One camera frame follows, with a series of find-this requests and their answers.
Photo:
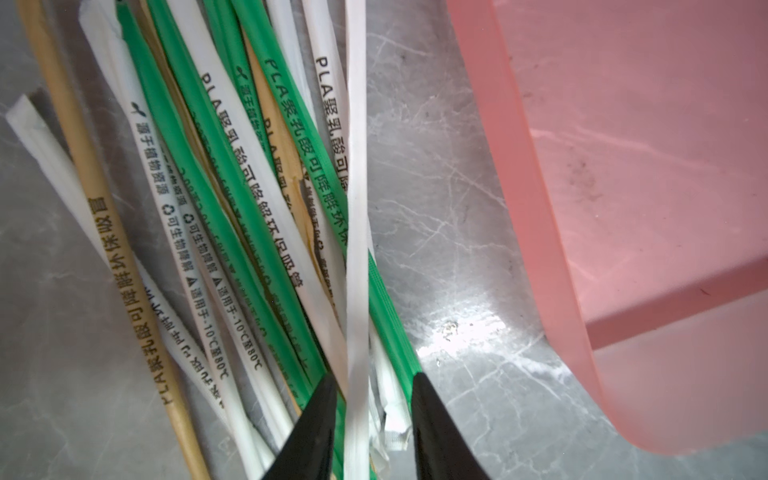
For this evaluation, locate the white PLA printed straw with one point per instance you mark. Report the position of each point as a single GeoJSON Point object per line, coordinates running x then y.
{"type": "Point", "coordinates": [253, 191]}

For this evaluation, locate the green wrapped straw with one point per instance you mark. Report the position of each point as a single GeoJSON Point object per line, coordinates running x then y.
{"type": "Point", "coordinates": [227, 243]}

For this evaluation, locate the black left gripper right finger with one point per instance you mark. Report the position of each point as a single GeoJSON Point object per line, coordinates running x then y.
{"type": "Point", "coordinates": [440, 450]}

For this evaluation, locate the white printed wrapped straw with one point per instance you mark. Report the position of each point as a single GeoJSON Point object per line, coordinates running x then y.
{"type": "Point", "coordinates": [331, 81]}
{"type": "Point", "coordinates": [207, 294]}

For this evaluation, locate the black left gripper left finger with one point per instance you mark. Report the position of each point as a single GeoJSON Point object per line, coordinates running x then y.
{"type": "Point", "coordinates": [308, 452]}

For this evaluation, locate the green PLA printed straw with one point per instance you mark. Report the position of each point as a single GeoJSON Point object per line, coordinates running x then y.
{"type": "Point", "coordinates": [318, 164]}

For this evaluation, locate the tan paper wrapped straw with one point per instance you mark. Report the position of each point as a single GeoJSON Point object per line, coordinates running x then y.
{"type": "Point", "coordinates": [112, 238]}

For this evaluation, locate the plain white straw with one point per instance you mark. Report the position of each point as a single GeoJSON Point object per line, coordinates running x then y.
{"type": "Point", "coordinates": [356, 446]}

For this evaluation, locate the pink translucent storage box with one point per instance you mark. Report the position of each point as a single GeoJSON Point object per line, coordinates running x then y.
{"type": "Point", "coordinates": [630, 141]}

